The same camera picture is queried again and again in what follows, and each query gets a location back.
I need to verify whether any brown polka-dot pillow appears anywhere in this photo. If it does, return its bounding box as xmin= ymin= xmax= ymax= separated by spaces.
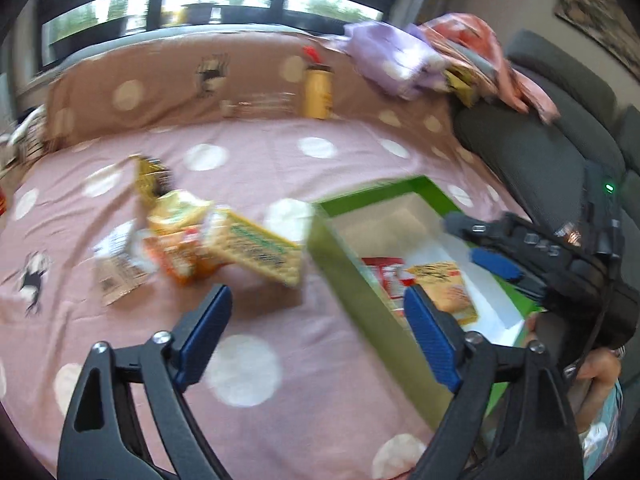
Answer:
xmin=47 ymin=27 xmax=461 ymax=136

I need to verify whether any purple cloth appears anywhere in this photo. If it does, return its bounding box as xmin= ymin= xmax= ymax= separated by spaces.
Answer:
xmin=342 ymin=21 xmax=451 ymax=101

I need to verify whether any yellow and brown snack packet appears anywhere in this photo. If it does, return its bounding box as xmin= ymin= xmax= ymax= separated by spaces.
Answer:
xmin=129 ymin=155 xmax=176 ymax=208

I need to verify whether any white snack packet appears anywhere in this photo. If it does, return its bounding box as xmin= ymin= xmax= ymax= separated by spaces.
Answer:
xmin=92 ymin=220 xmax=156 ymax=306

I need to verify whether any red snack packet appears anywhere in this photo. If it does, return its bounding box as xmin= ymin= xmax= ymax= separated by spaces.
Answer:
xmin=361 ymin=256 xmax=408 ymax=316

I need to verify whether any cream yellow snack packet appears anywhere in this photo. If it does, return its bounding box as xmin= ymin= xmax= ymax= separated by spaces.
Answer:
xmin=147 ymin=189 xmax=213 ymax=238

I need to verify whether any light blue clothing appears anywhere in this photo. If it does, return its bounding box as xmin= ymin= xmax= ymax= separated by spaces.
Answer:
xmin=577 ymin=380 xmax=626 ymax=466

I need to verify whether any orange panda snack packet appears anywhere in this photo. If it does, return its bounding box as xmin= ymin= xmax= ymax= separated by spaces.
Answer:
xmin=142 ymin=227 xmax=221 ymax=286

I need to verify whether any yellow bottle red cap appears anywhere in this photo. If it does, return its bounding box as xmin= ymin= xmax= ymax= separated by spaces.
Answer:
xmin=300 ymin=46 xmax=335 ymax=121

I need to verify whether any white and black cloth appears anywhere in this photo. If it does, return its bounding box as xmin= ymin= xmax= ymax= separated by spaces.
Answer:
xmin=0 ymin=107 xmax=51 ymax=166

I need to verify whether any yellow rice cracker packet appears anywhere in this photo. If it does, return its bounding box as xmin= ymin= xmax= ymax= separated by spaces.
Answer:
xmin=405 ymin=260 xmax=480 ymax=328

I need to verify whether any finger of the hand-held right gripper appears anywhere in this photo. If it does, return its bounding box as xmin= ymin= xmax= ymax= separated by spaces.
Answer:
xmin=467 ymin=246 xmax=546 ymax=306
xmin=442 ymin=211 xmax=508 ymax=251

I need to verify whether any grey sofa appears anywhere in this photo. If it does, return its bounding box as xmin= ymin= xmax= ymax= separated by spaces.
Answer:
xmin=452 ymin=29 xmax=640 ymax=241

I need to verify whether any pink polka-dot bedsheet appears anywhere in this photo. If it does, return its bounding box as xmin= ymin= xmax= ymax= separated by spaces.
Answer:
xmin=0 ymin=107 xmax=531 ymax=480

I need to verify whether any orange pink cloth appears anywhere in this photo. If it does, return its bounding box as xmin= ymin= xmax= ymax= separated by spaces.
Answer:
xmin=420 ymin=12 xmax=561 ymax=123

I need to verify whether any wall picture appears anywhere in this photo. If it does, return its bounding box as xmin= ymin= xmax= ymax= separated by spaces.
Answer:
xmin=554 ymin=0 xmax=640 ymax=81

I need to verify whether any person's right hand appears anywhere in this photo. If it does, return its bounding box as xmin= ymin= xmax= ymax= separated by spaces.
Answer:
xmin=575 ymin=347 xmax=623 ymax=396

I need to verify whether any green cardboard box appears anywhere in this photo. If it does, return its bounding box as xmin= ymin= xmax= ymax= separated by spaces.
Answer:
xmin=306 ymin=175 xmax=546 ymax=446

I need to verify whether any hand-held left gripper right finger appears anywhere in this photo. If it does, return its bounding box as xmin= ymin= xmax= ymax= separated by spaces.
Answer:
xmin=403 ymin=284 xmax=586 ymax=480

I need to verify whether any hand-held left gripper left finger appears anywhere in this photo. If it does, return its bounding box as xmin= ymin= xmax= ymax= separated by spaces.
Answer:
xmin=57 ymin=283 xmax=234 ymax=480

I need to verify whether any clear plastic bottle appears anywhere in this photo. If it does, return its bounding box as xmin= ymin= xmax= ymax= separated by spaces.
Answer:
xmin=220 ymin=92 xmax=296 ymax=120

